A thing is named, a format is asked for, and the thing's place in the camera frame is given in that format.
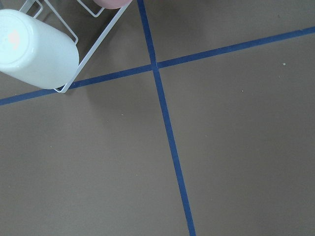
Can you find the white cup on rack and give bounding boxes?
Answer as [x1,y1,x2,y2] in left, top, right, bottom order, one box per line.
[0,9,79,89]

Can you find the white wire cup rack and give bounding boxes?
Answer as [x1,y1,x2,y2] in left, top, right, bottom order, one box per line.
[19,0,131,93]

